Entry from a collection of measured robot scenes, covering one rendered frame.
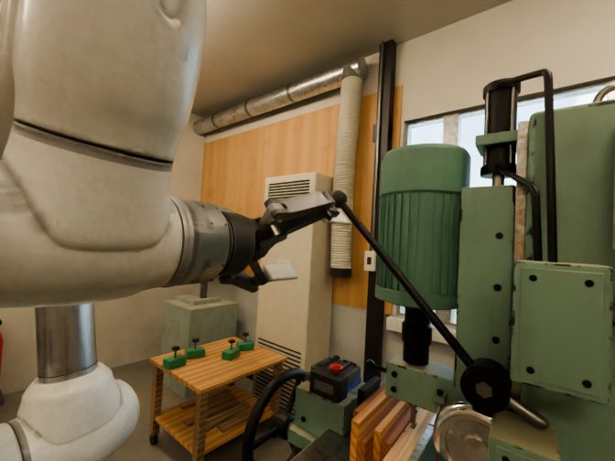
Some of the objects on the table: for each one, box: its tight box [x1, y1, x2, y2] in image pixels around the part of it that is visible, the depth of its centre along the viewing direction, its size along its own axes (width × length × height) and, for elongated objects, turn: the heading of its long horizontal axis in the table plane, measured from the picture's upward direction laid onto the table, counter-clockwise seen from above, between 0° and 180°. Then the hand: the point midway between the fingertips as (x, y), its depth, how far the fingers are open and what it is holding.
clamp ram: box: [349, 376, 381, 407], centre depth 71 cm, size 9×8×9 cm
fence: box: [418, 434, 436, 461], centre depth 60 cm, size 60×2×6 cm
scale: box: [407, 414, 436, 461], centre depth 61 cm, size 50×1×1 cm
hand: (313, 246), depth 50 cm, fingers open, 13 cm apart
